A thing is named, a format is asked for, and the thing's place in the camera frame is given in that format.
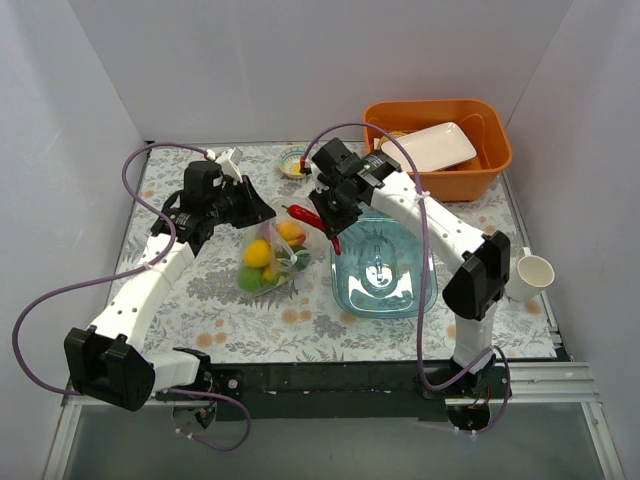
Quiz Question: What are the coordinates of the orange peach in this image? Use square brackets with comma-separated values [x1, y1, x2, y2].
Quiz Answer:
[276, 220, 306, 246]

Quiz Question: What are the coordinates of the red chili pepper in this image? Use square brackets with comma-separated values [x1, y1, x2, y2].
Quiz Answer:
[286, 204, 341, 256]

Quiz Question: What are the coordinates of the yellow lemon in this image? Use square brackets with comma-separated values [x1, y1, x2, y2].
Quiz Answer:
[243, 238, 271, 269]

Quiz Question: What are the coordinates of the clear zip top bag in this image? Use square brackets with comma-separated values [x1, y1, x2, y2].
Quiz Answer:
[236, 197, 324, 299]

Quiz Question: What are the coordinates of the orange green mango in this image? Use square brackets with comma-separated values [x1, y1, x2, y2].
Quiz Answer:
[261, 263, 282, 285]

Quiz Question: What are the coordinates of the dark green lime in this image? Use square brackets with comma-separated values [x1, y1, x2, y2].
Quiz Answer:
[285, 245, 311, 272]

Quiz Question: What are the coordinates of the green cabbage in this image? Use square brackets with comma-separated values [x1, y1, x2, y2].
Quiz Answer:
[236, 266, 266, 294]

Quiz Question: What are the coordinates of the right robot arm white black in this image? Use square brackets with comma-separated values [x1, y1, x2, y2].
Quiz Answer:
[301, 138, 511, 398]

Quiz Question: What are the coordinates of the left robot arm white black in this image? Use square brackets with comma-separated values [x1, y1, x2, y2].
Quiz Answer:
[64, 148, 275, 411]

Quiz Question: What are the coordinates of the small patterned bowl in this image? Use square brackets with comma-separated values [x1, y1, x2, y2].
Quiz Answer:
[277, 145, 311, 180]

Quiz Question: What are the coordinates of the clear blue plastic tray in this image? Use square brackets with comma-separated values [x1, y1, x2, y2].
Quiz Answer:
[331, 208, 424, 319]

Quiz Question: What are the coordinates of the floral table mat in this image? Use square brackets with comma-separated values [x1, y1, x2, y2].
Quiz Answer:
[117, 144, 557, 363]

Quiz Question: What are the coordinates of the white rectangular plate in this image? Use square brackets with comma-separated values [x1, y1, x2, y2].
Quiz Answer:
[391, 122, 477, 173]

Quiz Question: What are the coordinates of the orange plastic bin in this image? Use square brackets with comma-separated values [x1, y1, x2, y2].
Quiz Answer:
[363, 98, 513, 202]

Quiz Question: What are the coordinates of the white cup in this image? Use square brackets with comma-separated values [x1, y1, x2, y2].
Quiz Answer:
[505, 247, 555, 302]

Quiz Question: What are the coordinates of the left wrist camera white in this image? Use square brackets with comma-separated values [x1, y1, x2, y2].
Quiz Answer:
[215, 148, 242, 182]

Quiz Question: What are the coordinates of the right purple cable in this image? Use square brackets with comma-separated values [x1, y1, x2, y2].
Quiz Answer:
[299, 123, 514, 435]

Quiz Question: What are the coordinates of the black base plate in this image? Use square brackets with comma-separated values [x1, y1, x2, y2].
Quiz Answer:
[207, 361, 507, 422]

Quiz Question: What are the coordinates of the aluminium frame rail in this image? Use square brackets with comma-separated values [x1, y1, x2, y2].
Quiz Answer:
[64, 353, 598, 411]

